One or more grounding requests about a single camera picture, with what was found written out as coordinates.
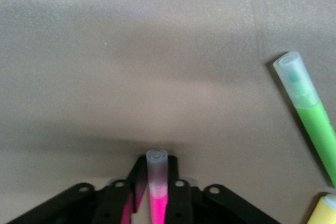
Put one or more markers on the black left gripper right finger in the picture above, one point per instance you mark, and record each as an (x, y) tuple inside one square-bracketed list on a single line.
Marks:
[(183, 203)]

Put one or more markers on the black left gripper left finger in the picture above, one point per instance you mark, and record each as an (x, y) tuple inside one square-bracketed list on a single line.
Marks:
[(110, 203)]

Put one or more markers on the pink marker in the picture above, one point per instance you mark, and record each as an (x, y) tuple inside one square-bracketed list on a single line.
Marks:
[(157, 205)]

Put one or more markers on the brown table cover sheet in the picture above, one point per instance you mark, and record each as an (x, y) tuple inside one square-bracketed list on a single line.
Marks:
[(131, 77)]

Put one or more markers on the yellow marker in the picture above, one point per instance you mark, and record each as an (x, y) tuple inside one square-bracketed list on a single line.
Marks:
[(325, 213)]

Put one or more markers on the green marker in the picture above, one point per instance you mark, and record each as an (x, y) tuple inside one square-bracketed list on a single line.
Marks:
[(315, 121)]

